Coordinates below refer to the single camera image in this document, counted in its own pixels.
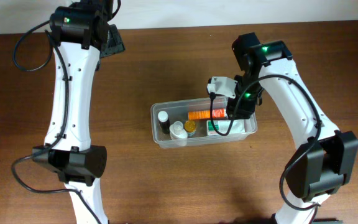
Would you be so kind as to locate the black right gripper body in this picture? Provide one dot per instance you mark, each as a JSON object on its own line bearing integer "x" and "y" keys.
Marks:
{"x": 241, "y": 109}

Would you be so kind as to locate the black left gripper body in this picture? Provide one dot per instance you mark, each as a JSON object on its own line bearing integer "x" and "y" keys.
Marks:
{"x": 114, "y": 42}

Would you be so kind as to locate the white green medicine box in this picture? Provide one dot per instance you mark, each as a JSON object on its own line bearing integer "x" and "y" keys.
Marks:
{"x": 225, "y": 127}

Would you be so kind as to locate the orange tube white cap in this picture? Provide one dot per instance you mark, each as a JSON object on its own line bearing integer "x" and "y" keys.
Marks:
{"x": 206, "y": 114}

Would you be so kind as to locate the small jar gold lid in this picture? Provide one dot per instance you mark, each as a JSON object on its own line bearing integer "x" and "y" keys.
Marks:
{"x": 190, "y": 127}

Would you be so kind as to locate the white squeeze bottle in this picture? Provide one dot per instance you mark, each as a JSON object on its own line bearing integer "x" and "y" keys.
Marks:
{"x": 178, "y": 133}

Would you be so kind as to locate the dark bottle white cap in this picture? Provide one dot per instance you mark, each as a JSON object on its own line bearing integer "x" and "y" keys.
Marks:
{"x": 164, "y": 122}

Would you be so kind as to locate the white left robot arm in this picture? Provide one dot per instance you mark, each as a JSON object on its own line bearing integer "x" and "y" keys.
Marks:
{"x": 67, "y": 150}

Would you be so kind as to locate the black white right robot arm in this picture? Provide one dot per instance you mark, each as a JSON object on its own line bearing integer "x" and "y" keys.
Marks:
{"x": 324, "y": 157}

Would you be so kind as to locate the clear plastic container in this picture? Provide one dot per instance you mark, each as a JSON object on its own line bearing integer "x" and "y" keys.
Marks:
{"x": 204, "y": 134}

